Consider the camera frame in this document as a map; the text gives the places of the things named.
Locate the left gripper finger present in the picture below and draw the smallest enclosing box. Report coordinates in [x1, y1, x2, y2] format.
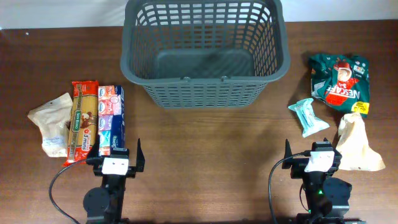
[86, 134, 100, 164]
[136, 139, 146, 172]

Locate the beige paper pouch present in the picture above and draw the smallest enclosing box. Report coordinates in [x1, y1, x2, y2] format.
[336, 113, 386, 172]
[27, 93, 73, 157]

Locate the San Remo spaghetti packet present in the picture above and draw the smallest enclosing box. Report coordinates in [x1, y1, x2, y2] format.
[63, 80, 99, 167]

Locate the Kleenex tissue multipack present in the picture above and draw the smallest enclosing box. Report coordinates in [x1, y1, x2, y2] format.
[98, 85, 125, 156]

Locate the green Nescafe coffee bag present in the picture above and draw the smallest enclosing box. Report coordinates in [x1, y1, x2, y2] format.
[308, 54, 370, 118]

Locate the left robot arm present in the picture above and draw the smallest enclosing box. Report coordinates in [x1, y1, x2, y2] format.
[83, 139, 145, 223]

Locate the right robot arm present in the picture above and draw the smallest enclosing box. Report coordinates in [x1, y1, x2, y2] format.
[282, 139, 363, 224]

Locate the grey plastic basket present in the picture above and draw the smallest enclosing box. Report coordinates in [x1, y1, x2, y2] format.
[120, 0, 290, 108]

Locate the left black cable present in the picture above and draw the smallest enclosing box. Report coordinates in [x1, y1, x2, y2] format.
[48, 157, 103, 224]

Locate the black cable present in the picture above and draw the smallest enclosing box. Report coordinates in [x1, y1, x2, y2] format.
[267, 150, 312, 224]
[48, 157, 103, 224]

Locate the right black cable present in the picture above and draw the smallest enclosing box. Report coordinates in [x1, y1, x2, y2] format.
[267, 150, 312, 224]

